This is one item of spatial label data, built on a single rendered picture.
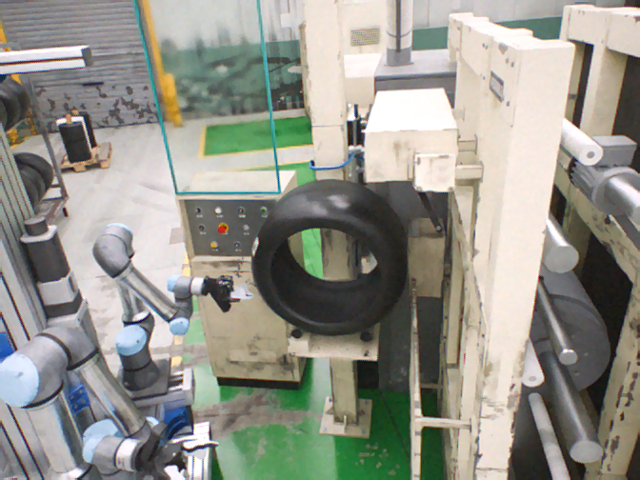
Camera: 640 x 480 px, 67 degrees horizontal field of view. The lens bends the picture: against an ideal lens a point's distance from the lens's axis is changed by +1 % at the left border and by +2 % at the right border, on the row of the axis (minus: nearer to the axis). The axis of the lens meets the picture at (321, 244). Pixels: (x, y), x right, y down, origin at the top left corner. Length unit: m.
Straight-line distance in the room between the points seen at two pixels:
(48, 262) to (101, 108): 9.78
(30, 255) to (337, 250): 1.18
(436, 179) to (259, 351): 1.90
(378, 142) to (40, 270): 1.08
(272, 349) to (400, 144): 1.80
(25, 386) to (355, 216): 1.06
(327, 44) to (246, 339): 1.70
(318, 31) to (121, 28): 9.29
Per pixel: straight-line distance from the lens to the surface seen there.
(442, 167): 1.26
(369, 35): 5.38
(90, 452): 1.54
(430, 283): 2.16
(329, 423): 2.85
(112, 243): 1.96
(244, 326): 2.82
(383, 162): 1.35
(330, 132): 1.99
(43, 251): 1.67
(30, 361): 1.42
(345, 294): 2.14
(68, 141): 8.25
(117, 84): 11.23
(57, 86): 11.51
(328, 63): 1.94
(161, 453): 1.44
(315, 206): 1.68
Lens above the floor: 2.10
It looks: 27 degrees down
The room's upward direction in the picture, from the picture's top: 4 degrees counter-clockwise
